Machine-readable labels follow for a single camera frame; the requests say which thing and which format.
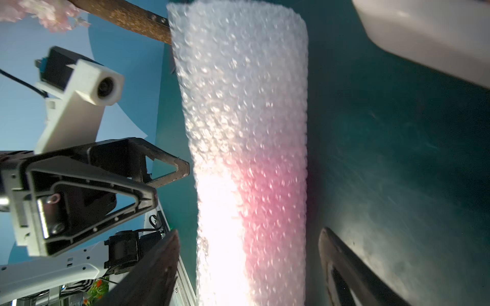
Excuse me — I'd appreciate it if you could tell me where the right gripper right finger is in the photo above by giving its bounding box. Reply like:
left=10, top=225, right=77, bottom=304
left=318, top=227, right=408, bottom=305

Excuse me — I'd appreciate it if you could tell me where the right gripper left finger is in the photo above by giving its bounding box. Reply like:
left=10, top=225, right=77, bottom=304
left=96, top=229, right=180, bottom=306

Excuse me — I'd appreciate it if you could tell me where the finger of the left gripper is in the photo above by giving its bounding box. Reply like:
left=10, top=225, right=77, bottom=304
left=86, top=138, right=190, bottom=188

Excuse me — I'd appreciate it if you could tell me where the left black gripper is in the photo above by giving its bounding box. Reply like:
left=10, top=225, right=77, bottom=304
left=1, top=150, right=157, bottom=256

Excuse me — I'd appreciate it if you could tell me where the pink plastic wine glass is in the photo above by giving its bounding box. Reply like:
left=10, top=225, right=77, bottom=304
left=208, top=149, right=308, bottom=305

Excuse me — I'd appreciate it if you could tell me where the clear bubble wrap sheet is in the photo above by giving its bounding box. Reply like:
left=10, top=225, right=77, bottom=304
left=167, top=1, right=308, bottom=305

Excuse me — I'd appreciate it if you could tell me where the beige tape dispenser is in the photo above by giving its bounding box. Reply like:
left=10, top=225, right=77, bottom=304
left=353, top=1, right=489, bottom=88

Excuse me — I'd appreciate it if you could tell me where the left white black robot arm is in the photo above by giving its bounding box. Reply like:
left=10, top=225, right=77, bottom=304
left=1, top=138, right=190, bottom=303

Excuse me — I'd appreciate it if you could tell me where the pink cherry blossom tree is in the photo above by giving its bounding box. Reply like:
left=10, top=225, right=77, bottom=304
left=1, top=0, right=91, bottom=33

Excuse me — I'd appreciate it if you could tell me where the aluminium front rail frame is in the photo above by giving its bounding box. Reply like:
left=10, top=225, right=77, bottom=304
left=144, top=207, right=197, bottom=306

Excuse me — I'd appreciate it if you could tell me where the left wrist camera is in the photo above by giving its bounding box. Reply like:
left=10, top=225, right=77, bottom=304
left=34, top=46, right=125, bottom=154

